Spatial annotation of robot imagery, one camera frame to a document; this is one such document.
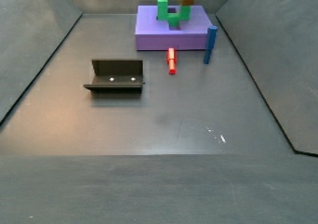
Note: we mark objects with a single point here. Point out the purple base board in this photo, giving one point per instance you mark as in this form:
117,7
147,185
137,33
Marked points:
153,35

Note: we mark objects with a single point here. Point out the red-orange peg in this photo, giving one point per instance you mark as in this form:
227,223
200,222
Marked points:
171,60

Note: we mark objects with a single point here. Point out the blue cylinder peg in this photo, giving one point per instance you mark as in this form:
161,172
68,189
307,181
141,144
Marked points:
209,43

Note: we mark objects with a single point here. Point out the green U-shaped block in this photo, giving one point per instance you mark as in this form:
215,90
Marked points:
171,17

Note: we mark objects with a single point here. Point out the black U-shaped bracket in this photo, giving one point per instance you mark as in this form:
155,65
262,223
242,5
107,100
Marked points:
116,75

